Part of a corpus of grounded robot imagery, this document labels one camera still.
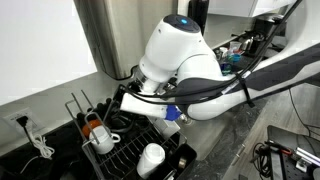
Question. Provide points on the silver metal bracket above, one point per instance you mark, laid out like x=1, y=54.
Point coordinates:
x=306, y=156

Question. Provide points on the orange bottle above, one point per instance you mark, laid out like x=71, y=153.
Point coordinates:
x=89, y=127

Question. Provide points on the white wall cabinet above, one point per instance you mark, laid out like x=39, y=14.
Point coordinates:
x=233, y=6

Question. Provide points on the steel kettle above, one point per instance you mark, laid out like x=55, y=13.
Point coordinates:
x=247, y=44

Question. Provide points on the small metal cup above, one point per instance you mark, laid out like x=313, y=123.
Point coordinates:
x=182, y=163

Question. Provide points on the black power plug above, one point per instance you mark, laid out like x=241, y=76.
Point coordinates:
x=22, y=121

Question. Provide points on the white ceramic mug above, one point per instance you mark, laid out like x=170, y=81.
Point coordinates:
x=101, y=141

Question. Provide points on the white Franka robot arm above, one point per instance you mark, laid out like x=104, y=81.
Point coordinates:
x=180, y=46

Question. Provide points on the clear plastic cup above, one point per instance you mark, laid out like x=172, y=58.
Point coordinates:
x=235, y=46

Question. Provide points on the blue plastic cup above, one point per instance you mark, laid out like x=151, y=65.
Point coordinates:
x=226, y=68

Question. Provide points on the blue camera mount bracket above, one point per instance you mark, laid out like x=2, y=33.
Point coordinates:
x=172, y=113

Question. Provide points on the black soap dispenser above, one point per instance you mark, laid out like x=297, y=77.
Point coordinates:
x=200, y=13

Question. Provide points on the white wall outlet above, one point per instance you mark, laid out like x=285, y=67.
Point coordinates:
x=33, y=120

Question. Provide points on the white tumbler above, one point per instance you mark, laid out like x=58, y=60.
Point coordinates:
x=150, y=160

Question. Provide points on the black equipment platform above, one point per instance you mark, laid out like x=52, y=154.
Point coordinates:
x=283, y=166

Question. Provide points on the red and black tool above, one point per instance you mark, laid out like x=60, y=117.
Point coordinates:
x=280, y=148

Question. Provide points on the steel paper towel dispenser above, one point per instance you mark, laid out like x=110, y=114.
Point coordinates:
x=116, y=33

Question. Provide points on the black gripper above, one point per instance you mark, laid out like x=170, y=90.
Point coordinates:
x=128, y=91

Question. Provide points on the black utensil caddy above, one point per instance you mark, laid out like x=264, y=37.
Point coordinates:
x=190, y=153

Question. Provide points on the black coffee maker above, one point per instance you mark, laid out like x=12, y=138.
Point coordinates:
x=266, y=25

